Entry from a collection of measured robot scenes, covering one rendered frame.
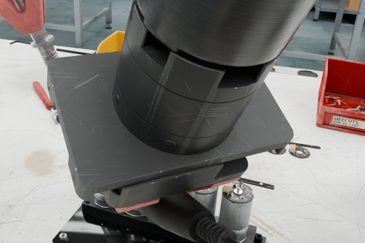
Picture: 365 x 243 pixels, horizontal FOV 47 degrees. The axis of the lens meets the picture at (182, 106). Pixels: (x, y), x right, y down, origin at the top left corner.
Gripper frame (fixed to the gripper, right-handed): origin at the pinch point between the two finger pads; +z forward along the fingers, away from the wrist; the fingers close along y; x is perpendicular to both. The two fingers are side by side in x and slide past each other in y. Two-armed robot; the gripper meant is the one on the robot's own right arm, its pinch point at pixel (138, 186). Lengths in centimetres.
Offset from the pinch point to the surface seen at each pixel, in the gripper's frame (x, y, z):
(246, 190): 0.8, -9.5, 4.1
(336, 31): -142, -232, 154
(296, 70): -25, -44, 26
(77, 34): -189, -56, 185
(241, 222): 2.7, -8.7, 5.5
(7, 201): -8.2, 7.2, 16.0
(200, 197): 0.0, -6.1, 5.2
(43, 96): -25.9, 0.3, 24.6
